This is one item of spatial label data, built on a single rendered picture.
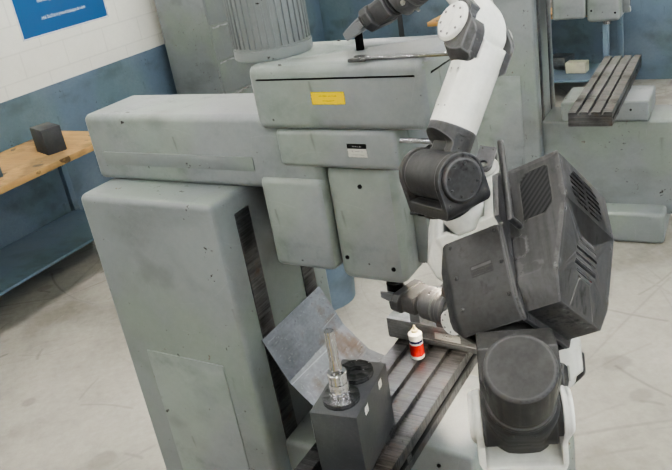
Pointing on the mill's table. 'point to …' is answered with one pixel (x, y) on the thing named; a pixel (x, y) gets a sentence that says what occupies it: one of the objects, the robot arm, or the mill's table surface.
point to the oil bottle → (416, 344)
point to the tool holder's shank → (332, 351)
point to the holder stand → (354, 419)
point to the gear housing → (346, 147)
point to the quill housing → (373, 224)
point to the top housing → (352, 86)
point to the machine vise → (397, 326)
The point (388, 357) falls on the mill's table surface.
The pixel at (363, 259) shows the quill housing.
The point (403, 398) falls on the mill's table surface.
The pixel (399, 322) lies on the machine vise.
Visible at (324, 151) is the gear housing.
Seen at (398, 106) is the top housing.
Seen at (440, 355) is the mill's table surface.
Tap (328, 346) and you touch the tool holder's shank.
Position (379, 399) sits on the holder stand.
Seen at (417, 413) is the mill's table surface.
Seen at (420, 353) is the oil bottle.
